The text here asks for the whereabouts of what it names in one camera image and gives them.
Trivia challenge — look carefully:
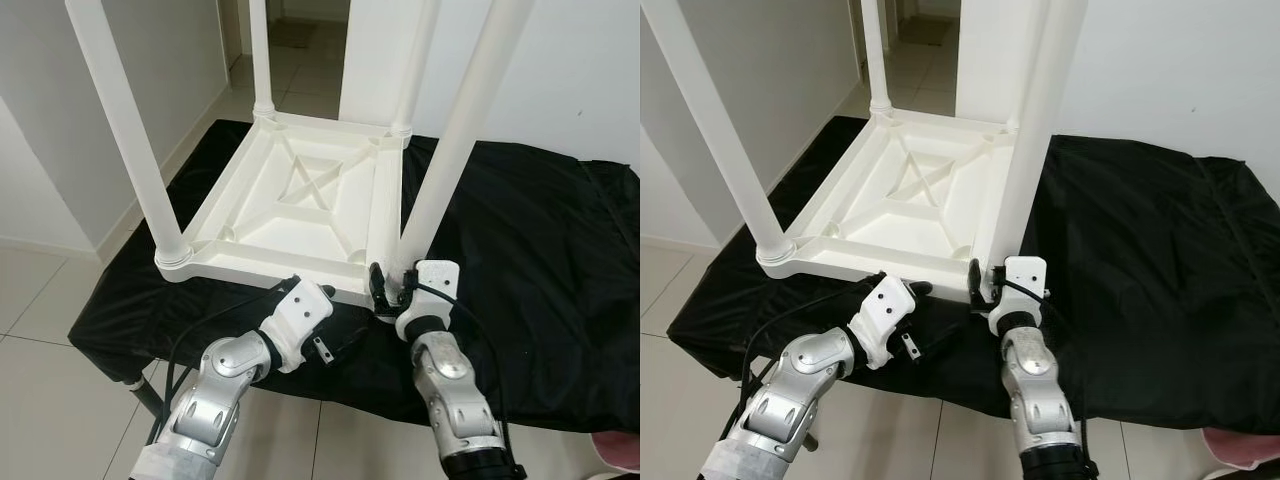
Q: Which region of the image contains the black table cloth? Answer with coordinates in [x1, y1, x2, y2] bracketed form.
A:
[668, 115, 1280, 433]
[68, 120, 641, 433]

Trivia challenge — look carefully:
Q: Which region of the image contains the pink seat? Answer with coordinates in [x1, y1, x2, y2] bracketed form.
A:
[590, 432, 641, 471]
[1200, 428, 1280, 469]

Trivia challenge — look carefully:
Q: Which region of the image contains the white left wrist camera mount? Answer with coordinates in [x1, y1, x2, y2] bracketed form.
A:
[262, 280, 336, 373]
[850, 275, 916, 369]

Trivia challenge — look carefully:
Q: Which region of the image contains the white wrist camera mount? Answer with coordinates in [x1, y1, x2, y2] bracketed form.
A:
[988, 256, 1049, 336]
[850, 275, 916, 369]
[395, 260, 461, 341]
[262, 280, 336, 373]

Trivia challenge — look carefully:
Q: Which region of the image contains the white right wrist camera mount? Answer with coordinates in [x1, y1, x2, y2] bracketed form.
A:
[988, 256, 1049, 336]
[395, 260, 461, 341]

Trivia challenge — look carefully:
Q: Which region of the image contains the beige door frame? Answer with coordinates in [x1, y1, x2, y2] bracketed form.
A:
[232, 0, 253, 61]

